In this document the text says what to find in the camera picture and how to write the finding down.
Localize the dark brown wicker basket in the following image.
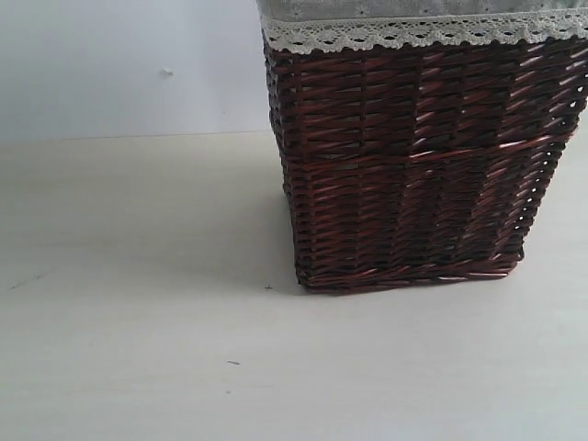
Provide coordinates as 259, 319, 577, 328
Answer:
265, 38, 587, 294

